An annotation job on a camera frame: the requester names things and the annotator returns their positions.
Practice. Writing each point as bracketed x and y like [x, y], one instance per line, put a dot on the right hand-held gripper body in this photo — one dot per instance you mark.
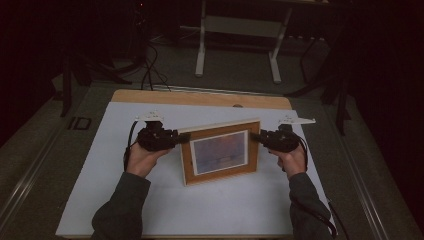
[281, 140]

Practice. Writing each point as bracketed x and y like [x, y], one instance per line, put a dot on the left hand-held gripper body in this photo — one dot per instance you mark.
[156, 138]

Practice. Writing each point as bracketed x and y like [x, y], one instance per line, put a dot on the wooden picture frame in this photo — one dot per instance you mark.
[220, 151]

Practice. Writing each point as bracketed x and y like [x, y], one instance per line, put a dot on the person's right hand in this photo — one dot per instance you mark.
[295, 163]

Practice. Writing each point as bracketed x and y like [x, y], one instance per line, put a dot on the person's left hand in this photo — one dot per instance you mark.
[141, 161]

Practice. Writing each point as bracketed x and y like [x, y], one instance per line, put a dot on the wooden table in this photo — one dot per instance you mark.
[200, 98]

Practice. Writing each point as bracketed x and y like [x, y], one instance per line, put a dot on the black tripod stand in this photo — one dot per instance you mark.
[341, 106]

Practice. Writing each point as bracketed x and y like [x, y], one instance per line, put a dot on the white table mat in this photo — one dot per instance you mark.
[200, 206]

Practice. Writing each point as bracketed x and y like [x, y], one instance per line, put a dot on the white metal stand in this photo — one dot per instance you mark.
[240, 26]

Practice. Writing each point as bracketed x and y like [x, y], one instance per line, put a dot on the metal floor rail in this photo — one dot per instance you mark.
[23, 186]
[363, 186]

